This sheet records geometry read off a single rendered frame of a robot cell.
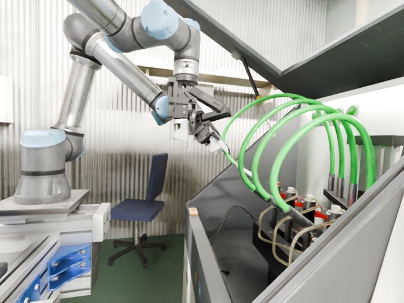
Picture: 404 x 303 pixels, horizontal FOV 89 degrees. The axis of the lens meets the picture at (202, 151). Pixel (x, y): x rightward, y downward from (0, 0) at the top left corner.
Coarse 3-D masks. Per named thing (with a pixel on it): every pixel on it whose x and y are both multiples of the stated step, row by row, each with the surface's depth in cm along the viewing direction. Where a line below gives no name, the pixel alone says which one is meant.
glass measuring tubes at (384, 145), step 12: (360, 144) 64; (372, 144) 60; (384, 144) 57; (396, 144) 55; (360, 156) 67; (384, 156) 57; (396, 156) 56; (360, 168) 64; (384, 168) 57; (360, 180) 64; (360, 192) 64
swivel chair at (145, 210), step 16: (160, 160) 215; (160, 176) 227; (160, 192) 241; (112, 208) 207; (128, 208) 209; (144, 208) 211; (160, 208) 220; (144, 240) 247; (112, 256) 200; (144, 256) 201
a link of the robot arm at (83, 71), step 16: (80, 64) 77; (96, 64) 79; (80, 80) 77; (64, 96) 78; (80, 96) 78; (64, 112) 77; (80, 112) 80; (64, 128) 76; (80, 128) 81; (80, 144) 82
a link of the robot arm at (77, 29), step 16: (80, 16) 66; (64, 32) 68; (80, 32) 64; (96, 32) 65; (80, 48) 69; (96, 48) 66; (112, 64) 68; (128, 64) 69; (128, 80) 69; (144, 80) 70; (144, 96) 71; (160, 96) 71; (160, 112) 70
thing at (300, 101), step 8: (288, 104) 56; (296, 104) 57; (312, 104) 58; (320, 104) 58; (272, 112) 55; (328, 112) 58; (264, 120) 55; (336, 120) 59; (256, 128) 55; (336, 128) 59; (248, 136) 55; (240, 152) 55; (240, 160) 55; (240, 168) 55; (248, 184) 56; (256, 192) 56; (336, 192) 62; (264, 200) 57
